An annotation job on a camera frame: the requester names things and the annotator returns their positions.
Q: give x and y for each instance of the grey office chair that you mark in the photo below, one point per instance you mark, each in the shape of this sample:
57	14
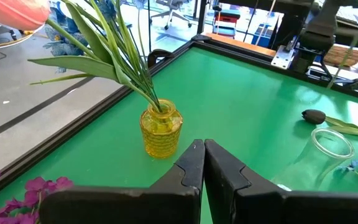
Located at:
172	12

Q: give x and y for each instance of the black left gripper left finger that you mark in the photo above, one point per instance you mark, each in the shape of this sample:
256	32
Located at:
166	205

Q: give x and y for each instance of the pink artificial tulip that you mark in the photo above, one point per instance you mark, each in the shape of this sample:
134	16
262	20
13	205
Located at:
14	12

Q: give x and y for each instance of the dark artificial tulip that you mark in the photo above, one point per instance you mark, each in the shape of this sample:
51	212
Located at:
313	116

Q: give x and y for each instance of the blue box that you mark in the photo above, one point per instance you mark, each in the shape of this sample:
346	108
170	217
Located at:
259	39

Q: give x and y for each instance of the yellow textured glass vase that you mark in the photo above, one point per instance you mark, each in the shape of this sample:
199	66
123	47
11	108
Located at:
160	133

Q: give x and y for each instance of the silver metal bracket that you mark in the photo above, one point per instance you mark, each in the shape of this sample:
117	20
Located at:
283	57

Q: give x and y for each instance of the purple artificial flower bunch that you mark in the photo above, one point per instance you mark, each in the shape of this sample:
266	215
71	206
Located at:
36	193

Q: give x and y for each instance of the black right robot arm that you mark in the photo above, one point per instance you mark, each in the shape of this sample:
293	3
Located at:
319	34

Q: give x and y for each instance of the green table mat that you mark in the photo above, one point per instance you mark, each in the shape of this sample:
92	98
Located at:
244	93

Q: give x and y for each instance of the woven mat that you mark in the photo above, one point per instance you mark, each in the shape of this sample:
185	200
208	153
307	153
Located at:
343	56

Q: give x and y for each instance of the red and teal cart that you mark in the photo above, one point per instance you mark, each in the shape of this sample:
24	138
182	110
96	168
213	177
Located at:
225	21

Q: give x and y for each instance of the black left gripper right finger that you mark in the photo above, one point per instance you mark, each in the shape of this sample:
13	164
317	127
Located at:
259	208

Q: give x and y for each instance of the clear glass vase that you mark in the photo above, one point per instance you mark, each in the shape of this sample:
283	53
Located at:
309	168

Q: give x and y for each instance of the black table clamp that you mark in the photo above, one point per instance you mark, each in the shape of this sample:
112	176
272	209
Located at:
158	56

